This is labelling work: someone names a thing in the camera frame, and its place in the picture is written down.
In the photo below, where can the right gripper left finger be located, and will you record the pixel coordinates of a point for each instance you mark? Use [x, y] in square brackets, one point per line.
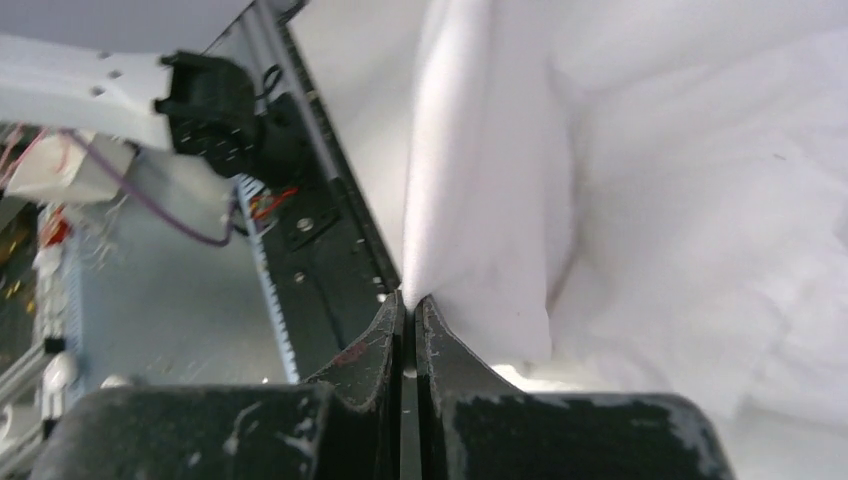
[341, 423]

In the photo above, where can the white t shirt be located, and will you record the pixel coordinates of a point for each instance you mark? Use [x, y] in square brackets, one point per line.
[653, 192]

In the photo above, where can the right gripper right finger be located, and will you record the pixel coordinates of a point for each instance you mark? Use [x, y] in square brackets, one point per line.
[476, 425]

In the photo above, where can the white cable duct rail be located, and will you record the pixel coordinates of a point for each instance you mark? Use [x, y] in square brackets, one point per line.
[246, 187]

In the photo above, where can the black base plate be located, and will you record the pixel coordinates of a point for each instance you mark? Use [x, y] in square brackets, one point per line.
[326, 256]

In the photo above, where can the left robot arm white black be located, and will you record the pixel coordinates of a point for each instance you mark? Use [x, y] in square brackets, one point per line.
[91, 109]

